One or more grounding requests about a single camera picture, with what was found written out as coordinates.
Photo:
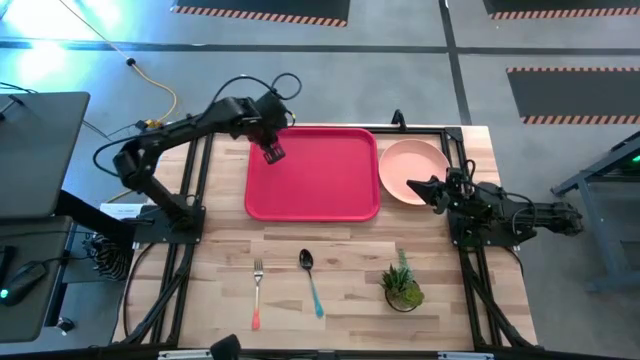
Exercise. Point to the dark metal cart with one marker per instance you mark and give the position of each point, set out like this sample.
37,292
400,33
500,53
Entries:
605,200

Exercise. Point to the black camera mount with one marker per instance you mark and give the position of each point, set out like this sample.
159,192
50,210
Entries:
225,347

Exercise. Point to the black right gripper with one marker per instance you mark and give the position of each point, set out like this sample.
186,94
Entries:
455,190

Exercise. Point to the red plastic tray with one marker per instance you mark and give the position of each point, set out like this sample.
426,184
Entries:
320,185

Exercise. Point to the pink round plate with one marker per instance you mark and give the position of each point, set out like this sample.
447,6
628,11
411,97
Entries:
405,167

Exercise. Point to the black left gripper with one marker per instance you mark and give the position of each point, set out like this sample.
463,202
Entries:
272,117

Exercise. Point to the grey laptop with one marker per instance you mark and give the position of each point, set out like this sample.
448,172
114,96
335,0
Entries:
40,150

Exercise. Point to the black computer mouse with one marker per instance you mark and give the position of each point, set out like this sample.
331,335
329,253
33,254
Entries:
22,282

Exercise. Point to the silver metal bracket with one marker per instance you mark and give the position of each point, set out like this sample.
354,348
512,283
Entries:
184,355
465,356

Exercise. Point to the grey side desk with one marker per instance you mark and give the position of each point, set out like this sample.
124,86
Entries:
30,310

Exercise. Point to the black mat hazard stripe edge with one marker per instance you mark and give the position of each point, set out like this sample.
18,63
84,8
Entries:
260,7
565,5
575,95

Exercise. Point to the small green potted plant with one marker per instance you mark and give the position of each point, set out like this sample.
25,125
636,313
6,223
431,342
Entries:
401,290

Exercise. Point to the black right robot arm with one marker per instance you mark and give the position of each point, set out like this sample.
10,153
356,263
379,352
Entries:
500,210

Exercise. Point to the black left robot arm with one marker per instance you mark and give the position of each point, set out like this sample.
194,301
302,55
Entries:
165,135

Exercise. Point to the white paper label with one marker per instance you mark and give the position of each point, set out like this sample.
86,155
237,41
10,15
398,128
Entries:
120,210

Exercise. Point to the black clamp mount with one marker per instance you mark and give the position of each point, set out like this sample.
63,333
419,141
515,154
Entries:
398,119

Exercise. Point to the black aluminium table frame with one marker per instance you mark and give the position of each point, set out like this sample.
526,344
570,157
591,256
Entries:
452,134

